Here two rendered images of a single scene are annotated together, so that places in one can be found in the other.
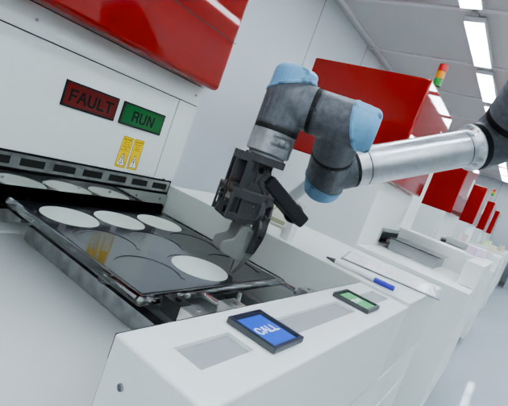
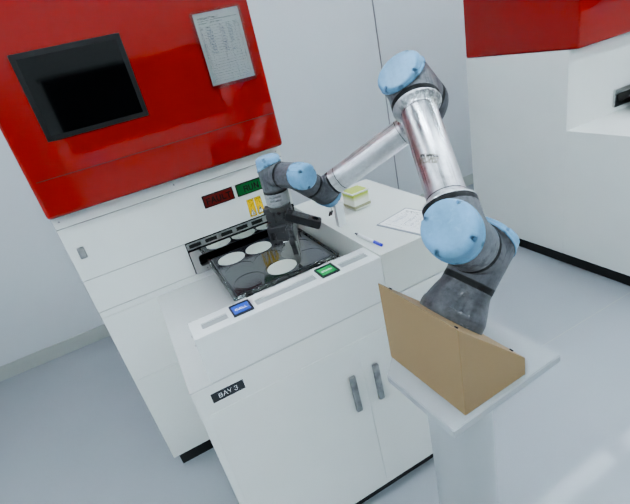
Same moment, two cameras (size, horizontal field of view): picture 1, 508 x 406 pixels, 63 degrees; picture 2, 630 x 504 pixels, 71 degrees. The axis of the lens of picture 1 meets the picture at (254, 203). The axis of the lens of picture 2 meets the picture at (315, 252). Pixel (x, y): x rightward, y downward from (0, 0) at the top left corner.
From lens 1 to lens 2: 0.99 m
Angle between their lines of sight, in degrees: 40
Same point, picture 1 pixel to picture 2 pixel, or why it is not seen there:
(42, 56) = (185, 196)
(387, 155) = (343, 169)
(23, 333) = not seen: hidden behind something
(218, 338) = (221, 316)
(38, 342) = not seen: hidden behind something
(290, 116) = (270, 185)
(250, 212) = (283, 235)
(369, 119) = (294, 177)
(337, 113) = (282, 179)
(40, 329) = not seen: hidden behind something
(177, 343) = (202, 322)
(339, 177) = (320, 197)
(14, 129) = (194, 230)
